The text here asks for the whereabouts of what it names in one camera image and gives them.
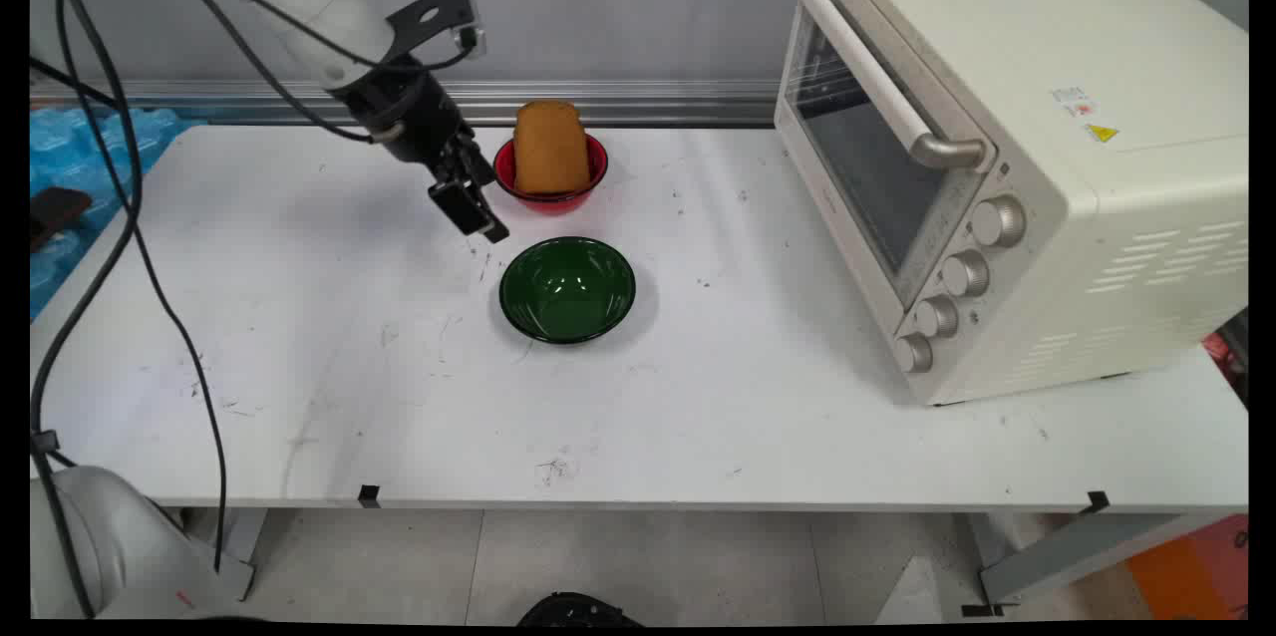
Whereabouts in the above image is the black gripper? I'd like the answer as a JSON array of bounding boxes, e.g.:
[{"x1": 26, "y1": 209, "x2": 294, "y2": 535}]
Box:
[{"x1": 334, "y1": 56, "x2": 511, "y2": 244}]

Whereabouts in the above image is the oven door with handle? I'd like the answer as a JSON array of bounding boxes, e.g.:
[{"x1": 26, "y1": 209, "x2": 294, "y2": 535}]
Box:
[{"x1": 774, "y1": 0, "x2": 998, "y2": 310}]

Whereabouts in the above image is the red bowl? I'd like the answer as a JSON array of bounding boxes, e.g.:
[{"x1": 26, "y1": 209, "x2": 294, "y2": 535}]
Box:
[{"x1": 492, "y1": 133, "x2": 609, "y2": 215}]

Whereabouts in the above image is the brown bread slice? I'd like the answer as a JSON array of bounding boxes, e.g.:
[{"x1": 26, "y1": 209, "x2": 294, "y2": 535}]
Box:
[{"x1": 513, "y1": 100, "x2": 592, "y2": 195}]

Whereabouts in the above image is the green bowl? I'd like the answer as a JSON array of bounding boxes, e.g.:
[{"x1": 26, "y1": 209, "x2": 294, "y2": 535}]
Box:
[{"x1": 498, "y1": 236, "x2": 637, "y2": 346}]

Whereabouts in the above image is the grey table leg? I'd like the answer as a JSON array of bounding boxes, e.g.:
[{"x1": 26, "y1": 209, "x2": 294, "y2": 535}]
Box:
[{"x1": 211, "y1": 507, "x2": 270, "y2": 569}]

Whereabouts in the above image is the blue plastic packaging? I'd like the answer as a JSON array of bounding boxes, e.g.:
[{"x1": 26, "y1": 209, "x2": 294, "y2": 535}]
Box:
[{"x1": 30, "y1": 106, "x2": 206, "y2": 320}]

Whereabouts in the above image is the black object on floor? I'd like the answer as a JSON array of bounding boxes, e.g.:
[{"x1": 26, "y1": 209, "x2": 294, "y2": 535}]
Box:
[{"x1": 515, "y1": 591, "x2": 645, "y2": 628}]

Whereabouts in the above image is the brown object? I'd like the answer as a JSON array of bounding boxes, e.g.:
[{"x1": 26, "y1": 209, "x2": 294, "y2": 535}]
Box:
[{"x1": 30, "y1": 187, "x2": 94, "y2": 250}]

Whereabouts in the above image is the large silver oven knob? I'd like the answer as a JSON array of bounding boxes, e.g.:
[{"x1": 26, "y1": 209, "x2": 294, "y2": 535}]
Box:
[{"x1": 971, "y1": 195, "x2": 1028, "y2": 248}]

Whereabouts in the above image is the cream toaster oven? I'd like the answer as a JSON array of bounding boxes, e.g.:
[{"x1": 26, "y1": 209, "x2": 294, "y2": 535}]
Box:
[{"x1": 774, "y1": 0, "x2": 1249, "y2": 408}]

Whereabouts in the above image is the grey table leg brace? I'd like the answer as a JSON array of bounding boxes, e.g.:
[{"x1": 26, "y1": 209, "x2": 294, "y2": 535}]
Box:
[{"x1": 961, "y1": 512, "x2": 1215, "y2": 618}]

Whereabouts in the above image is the red object behind table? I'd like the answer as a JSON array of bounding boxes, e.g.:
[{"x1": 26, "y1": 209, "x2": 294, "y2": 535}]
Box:
[{"x1": 1201, "y1": 330, "x2": 1249, "y2": 400}]

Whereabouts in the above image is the orange box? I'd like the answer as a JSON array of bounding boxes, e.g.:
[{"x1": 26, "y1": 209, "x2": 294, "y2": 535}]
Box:
[{"x1": 1126, "y1": 513, "x2": 1249, "y2": 620}]

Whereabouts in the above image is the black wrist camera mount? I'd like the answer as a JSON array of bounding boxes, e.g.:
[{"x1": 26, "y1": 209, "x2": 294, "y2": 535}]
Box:
[{"x1": 385, "y1": 0, "x2": 487, "y2": 61}]

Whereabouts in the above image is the aluminium rail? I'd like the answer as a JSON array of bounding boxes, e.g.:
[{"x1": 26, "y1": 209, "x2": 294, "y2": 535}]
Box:
[{"x1": 30, "y1": 78, "x2": 784, "y2": 130}]

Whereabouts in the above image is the thin black cable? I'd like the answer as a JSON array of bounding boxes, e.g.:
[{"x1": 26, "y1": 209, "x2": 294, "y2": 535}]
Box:
[{"x1": 55, "y1": 0, "x2": 486, "y2": 575}]

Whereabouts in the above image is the thick black cable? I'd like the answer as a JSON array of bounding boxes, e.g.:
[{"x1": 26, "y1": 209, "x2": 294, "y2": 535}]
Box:
[{"x1": 30, "y1": 0, "x2": 410, "y2": 619}]

